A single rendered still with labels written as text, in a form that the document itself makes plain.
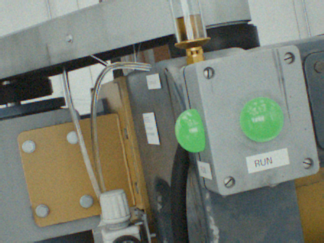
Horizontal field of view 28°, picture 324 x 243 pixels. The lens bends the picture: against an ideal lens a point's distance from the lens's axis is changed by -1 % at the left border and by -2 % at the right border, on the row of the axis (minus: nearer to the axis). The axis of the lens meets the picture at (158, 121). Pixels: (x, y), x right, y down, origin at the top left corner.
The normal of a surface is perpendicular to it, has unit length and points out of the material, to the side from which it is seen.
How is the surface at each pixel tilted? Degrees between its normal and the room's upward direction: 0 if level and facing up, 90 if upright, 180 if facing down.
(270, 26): 90
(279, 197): 90
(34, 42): 90
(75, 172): 90
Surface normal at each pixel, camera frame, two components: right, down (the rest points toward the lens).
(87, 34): -0.62, 0.16
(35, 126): 0.21, 0.01
